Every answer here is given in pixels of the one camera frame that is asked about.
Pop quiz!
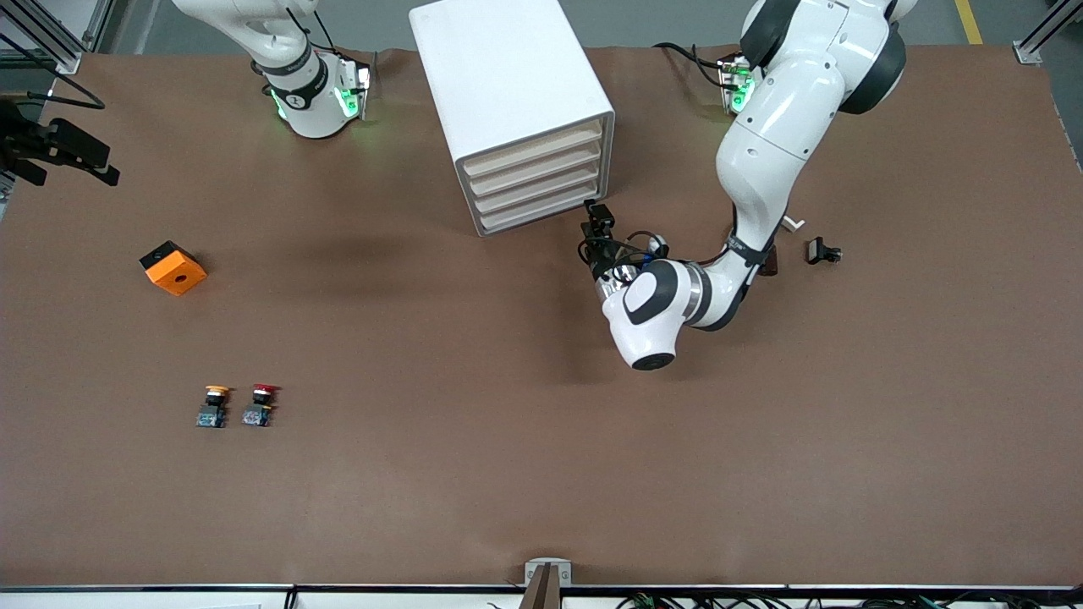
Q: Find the yellow push button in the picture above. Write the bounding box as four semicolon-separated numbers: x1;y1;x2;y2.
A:
196;385;234;429

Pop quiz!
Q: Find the red push button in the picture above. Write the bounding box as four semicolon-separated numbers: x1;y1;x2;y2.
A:
242;383;282;428

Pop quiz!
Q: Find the orange box with hole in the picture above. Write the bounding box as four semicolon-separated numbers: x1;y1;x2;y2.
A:
139;240;208;297

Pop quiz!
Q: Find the brown table mat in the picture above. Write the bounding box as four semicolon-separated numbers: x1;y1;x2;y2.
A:
0;44;1083;589

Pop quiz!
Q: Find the black camera cable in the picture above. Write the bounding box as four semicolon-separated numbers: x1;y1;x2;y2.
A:
578;230;669;280
0;55;107;109

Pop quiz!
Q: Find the aluminium frame profile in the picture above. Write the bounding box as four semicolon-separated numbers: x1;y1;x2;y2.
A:
0;0;115;74
1014;0;1083;65

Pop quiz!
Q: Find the black arm base cable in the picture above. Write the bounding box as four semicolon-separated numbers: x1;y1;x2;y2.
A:
653;41;728;90

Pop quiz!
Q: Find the grey mount bracket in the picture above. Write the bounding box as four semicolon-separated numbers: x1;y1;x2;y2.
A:
525;558;573;589

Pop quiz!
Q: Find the black cable bundle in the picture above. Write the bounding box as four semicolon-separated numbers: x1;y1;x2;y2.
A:
618;592;1083;609

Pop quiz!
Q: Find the white table edge rail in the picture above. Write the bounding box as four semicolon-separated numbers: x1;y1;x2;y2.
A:
0;584;1083;609

